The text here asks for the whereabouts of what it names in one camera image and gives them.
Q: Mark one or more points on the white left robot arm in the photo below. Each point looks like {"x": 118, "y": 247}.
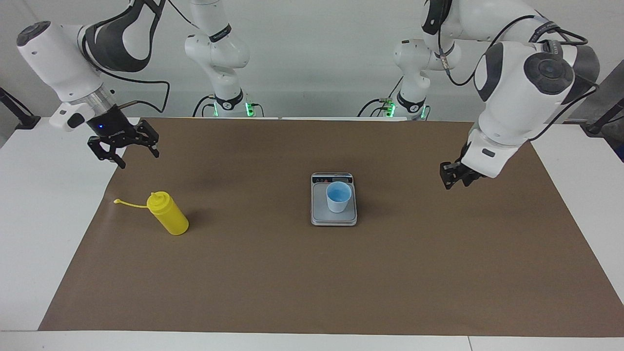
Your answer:
{"x": 521, "y": 97}

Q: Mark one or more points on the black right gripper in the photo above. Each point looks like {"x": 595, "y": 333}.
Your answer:
{"x": 113, "y": 127}

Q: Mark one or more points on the silver digital kitchen scale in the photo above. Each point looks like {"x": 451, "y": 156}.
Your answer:
{"x": 319, "y": 214}

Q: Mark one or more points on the black clamp mount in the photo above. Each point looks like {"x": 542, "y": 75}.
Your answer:
{"x": 27, "y": 121}
{"x": 597, "y": 127}

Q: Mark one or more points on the brown paper table mat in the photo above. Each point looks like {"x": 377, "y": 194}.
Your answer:
{"x": 292, "y": 278}

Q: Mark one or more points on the light blue plastic cup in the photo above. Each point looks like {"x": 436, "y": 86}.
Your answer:
{"x": 338, "y": 200}

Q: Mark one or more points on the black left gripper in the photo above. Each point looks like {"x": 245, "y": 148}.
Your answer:
{"x": 464, "y": 166}

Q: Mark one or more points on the yellow squeeze bottle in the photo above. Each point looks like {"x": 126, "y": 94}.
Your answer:
{"x": 168, "y": 217}

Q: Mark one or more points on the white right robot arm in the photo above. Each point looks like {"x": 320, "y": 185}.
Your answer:
{"x": 58, "y": 58}

